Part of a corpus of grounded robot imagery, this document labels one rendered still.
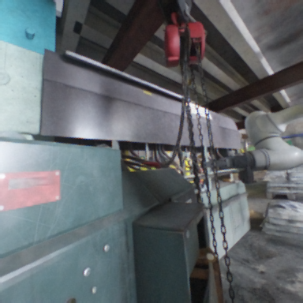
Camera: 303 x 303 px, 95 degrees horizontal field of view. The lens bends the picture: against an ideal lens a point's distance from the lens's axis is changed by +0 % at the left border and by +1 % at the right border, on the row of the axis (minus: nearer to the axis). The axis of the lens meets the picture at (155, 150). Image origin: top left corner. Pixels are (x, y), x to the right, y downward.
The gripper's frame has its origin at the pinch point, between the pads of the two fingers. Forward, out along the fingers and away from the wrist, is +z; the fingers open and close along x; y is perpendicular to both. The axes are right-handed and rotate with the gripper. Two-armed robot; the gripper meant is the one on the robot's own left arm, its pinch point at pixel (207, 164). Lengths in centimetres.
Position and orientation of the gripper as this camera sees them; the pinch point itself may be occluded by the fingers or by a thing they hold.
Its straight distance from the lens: 63.0
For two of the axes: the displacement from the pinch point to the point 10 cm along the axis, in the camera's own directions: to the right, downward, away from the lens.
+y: -0.9, -9.9, 1.3
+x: -0.4, -1.3, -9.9
